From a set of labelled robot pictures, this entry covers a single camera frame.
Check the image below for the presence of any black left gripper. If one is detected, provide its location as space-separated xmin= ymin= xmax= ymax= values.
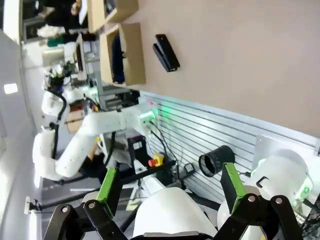
xmin=48 ymin=75 xmax=66 ymax=92

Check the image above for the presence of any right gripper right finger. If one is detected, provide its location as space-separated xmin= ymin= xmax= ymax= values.
xmin=216 ymin=161 xmax=294 ymax=240

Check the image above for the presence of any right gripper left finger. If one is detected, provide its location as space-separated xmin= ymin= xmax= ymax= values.
xmin=44 ymin=166 xmax=124 ymax=240

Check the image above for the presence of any black controller box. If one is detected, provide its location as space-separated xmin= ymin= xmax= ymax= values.
xmin=126 ymin=135 xmax=149 ymax=161

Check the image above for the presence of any small open cardboard box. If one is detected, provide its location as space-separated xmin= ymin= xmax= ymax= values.
xmin=86 ymin=0 xmax=140 ymax=34

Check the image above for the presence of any open cardboard box with lid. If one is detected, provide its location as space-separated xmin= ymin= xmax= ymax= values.
xmin=99 ymin=22 xmax=147 ymax=87

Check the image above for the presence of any black plastic cylinder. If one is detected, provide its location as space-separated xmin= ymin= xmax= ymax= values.
xmin=198 ymin=144 xmax=236 ymax=178

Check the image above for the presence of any black tripod leg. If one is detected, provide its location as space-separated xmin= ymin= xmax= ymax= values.
xmin=36 ymin=159 xmax=177 ymax=210

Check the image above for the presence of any computer monitor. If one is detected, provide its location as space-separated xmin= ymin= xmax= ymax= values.
xmin=72 ymin=33 xmax=88 ymax=82

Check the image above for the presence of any black handheld pendant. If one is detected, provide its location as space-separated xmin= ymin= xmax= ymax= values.
xmin=183 ymin=162 xmax=196 ymax=180

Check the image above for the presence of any yellow red emergency stop button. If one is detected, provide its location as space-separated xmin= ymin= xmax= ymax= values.
xmin=147 ymin=152 xmax=165 ymax=168

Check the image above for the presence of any ribbed aluminium mounting panel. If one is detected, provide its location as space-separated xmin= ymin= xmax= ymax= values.
xmin=138 ymin=90 xmax=320 ymax=204

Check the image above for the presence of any black stapler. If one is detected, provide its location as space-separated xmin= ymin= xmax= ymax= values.
xmin=152 ymin=33 xmax=181 ymax=74

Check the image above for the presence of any black corrugated cable hose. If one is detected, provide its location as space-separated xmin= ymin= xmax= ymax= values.
xmin=49 ymin=88 xmax=69 ymax=161

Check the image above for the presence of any grey metal base plate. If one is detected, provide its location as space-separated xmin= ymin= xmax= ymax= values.
xmin=251 ymin=133 xmax=320 ymax=176

